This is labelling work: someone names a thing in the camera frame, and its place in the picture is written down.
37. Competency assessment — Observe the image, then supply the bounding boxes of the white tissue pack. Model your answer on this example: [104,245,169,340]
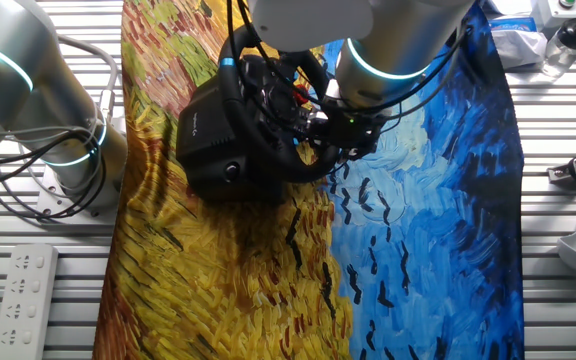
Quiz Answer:
[487,14,549,71]

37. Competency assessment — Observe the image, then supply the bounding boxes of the white power strip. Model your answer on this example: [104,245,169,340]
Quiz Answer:
[0,243,60,360]

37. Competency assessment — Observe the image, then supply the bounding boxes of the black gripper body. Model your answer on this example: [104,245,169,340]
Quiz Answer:
[325,102,389,159]

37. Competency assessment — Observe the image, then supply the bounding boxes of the clear spray bottle black cap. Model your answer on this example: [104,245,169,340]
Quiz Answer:
[537,10,576,80]

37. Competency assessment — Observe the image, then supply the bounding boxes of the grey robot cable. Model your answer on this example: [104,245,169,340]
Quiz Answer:
[57,34,120,126]

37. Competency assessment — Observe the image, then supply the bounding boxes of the white emergency stop box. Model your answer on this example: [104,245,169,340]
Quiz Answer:
[537,0,576,29]

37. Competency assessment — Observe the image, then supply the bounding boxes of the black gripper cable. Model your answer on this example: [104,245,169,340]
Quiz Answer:
[225,0,472,141]

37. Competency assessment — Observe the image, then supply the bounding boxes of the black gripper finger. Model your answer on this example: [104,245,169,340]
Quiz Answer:
[335,142,375,164]
[290,109,332,144]

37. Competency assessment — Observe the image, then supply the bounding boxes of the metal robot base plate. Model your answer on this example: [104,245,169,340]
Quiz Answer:
[35,164,122,224]

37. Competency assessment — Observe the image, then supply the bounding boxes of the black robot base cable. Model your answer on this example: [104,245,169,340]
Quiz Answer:
[0,122,110,221]

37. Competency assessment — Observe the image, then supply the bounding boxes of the painted wheat field mat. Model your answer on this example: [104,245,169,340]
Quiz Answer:
[92,0,527,360]

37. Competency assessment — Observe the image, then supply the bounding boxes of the black racing steering wheel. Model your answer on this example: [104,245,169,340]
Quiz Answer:
[217,24,342,184]

